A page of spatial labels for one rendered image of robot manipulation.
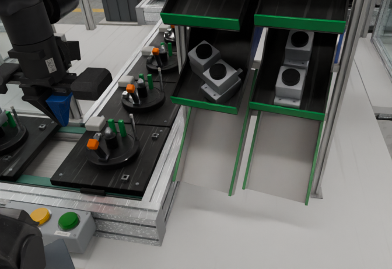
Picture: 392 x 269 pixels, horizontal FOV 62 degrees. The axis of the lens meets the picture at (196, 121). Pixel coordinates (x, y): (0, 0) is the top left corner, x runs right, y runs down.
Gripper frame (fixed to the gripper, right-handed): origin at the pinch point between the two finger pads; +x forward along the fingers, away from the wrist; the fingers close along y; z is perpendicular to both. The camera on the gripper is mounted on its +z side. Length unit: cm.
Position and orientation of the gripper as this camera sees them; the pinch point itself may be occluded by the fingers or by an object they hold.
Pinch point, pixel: (58, 108)
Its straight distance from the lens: 57.9
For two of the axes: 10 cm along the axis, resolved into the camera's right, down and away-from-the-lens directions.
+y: -9.8, -0.8, 1.9
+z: 2.0, -6.0, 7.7
